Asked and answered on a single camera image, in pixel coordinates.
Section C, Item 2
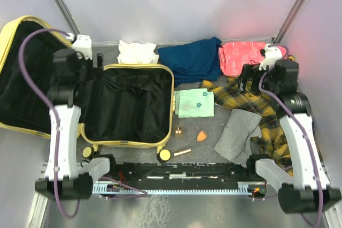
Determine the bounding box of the mint green flowered cloth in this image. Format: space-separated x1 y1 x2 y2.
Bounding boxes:
174 88 215 118

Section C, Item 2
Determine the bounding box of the white garment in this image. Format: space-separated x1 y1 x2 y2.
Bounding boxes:
117 40 159 65

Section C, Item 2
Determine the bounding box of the rose gold lipstick tube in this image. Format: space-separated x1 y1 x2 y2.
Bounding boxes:
174 148 192 156

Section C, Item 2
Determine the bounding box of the grey garment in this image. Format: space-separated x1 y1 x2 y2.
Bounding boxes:
214 109 262 167

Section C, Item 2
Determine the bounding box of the right aluminium frame post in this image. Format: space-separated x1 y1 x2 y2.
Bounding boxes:
273 0 306 44

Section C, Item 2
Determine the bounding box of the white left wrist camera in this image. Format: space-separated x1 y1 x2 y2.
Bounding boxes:
66 33 92 59

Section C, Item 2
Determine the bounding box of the left aluminium frame post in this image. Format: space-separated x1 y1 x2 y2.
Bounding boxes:
54 0 81 34

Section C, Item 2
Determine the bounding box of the pink printed garment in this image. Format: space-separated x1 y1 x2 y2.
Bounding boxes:
218 41 288 77

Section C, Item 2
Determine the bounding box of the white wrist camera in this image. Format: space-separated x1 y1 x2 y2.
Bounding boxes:
259 44 288 70
66 33 92 59

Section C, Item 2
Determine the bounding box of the blue garment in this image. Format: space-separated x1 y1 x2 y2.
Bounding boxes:
158 37 222 87

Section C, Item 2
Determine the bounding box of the aluminium frame post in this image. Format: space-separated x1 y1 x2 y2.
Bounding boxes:
54 0 81 34
273 0 306 44

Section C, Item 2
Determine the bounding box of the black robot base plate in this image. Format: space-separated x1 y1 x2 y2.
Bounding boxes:
98 162 266 191

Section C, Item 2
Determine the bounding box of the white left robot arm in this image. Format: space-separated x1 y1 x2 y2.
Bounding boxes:
35 49 118 200

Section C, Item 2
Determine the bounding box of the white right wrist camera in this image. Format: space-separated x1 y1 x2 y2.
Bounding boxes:
259 44 288 70

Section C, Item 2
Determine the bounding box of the yellow open suitcase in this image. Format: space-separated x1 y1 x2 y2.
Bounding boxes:
1 15 175 162

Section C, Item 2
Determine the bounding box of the yellow plaid shirt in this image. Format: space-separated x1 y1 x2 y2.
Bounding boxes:
199 77 292 173

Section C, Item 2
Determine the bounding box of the orange makeup sponge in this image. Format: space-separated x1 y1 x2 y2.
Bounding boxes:
197 130 208 142

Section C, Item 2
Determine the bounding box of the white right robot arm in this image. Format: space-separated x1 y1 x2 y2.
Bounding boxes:
238 59 341 214

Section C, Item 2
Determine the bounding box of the blue slotted cable duct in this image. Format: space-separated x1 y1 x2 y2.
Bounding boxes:
92 181 266 196

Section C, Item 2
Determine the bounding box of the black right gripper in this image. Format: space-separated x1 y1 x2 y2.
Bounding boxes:
235 63 279 96

